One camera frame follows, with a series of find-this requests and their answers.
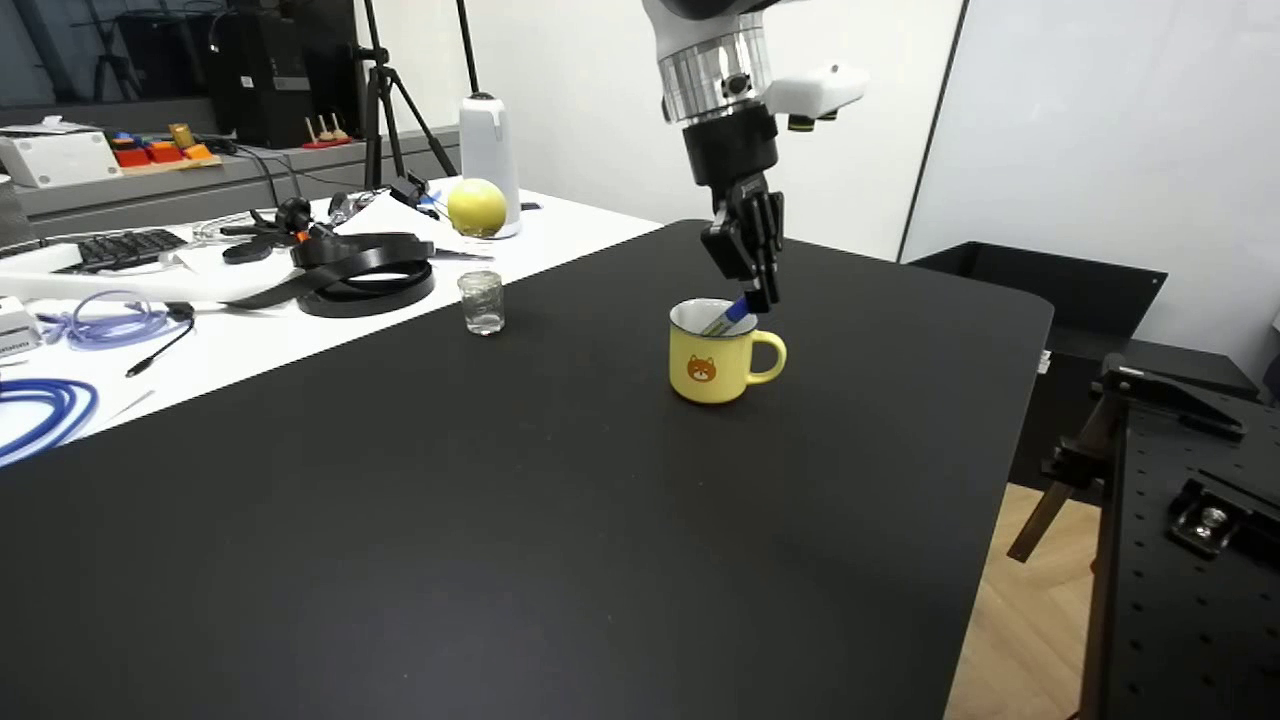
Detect blue coiled cable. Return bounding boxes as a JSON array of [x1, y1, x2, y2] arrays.
[[0, 375, 103, 471]]

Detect black thin cable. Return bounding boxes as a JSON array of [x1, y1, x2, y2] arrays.
[[125, 301, 202, 379]]

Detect white cylindrical bottle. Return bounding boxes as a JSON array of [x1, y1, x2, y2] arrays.
[[461, 95, 520, 234]]

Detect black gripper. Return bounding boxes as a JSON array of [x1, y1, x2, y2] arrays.
[[683, 104, 785, 311]]

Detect black camera tripod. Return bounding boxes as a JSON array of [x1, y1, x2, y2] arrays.
[[356, 0, 456, 186]]

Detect small clear glass jar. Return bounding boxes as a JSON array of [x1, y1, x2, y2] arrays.
[[456, 272, 505, 337]]

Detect black keyboard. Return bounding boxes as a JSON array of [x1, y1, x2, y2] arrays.
[[71, 227, 185, 272]]

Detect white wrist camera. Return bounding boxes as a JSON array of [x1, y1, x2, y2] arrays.
[[766, 62, 867, 132]]

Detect light blue cable bundle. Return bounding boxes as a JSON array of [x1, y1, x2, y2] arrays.
[[37, 287, 185, 354]]

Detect black headset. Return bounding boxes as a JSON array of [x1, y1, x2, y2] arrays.
[[226, 201, 436, 315]]

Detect yellow ball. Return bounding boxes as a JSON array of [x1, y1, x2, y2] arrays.
[[443, 180, 508, 241]]

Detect blue marker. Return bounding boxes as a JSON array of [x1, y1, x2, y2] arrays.
[[719, 297, 751, 337]]

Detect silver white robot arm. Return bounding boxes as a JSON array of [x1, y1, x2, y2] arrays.
[[646, 0, 785, 311]]

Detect black clamp mount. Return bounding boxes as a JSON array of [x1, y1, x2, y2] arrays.
[[1170, 469, 1280, 569]]

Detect white box device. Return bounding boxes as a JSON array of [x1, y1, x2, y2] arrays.
[[0, 125, 119, 186]]

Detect black perforated side table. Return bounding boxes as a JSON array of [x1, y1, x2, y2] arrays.
[[1080, 358, 1280, 720]]

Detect yellow enamel mug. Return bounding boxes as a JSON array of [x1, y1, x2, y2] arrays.
[[669, 297, 790, 403]]

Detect orange red toy blocks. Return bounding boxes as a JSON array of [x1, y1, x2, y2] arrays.
[[107, 125, 217, 169]]

